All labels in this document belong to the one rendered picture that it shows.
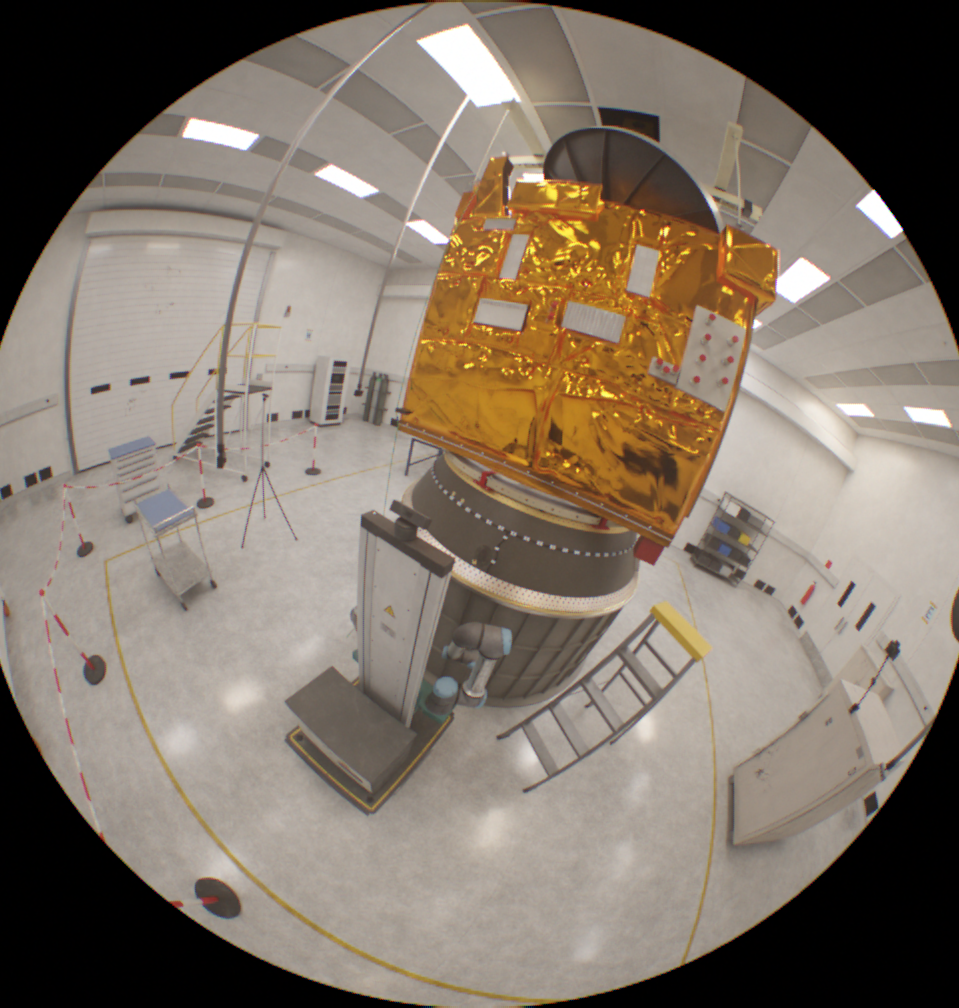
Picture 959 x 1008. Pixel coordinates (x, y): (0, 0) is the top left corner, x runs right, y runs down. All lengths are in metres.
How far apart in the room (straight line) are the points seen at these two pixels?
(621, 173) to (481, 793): 4.33
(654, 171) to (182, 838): 5.04
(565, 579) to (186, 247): 8.47
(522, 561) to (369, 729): 1.22
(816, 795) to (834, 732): 0.52
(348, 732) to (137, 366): 7.42
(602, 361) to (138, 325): 7.77
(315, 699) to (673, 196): 3.52
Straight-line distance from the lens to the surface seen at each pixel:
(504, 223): 2.19
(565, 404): 1.64
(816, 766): 3.25
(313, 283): 9.12
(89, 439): 8.02
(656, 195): 2.49
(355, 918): 2.39
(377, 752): 1.49
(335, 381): 8.77
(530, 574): 1.75
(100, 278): 7.98
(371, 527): 0.96
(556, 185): 2.16
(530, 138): 3.61
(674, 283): 1.83
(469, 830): 2.35
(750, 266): 1.95
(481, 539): 1.76
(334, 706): 1.57
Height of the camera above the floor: 2.28
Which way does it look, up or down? 24 degrees down
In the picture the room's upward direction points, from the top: 17 degrees clockwise
